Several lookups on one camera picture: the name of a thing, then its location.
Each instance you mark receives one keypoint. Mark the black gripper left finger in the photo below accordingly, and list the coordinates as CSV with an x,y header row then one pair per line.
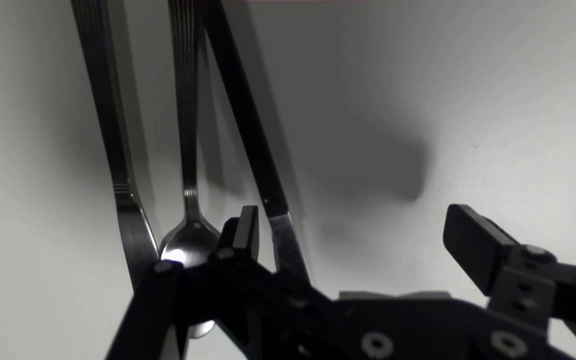
x,y
267,315

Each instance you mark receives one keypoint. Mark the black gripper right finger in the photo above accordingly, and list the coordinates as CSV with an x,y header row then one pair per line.
x,y
524,284

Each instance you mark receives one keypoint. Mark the black-handled knife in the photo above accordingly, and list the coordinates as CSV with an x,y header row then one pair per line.
x,y
94,32
272,197

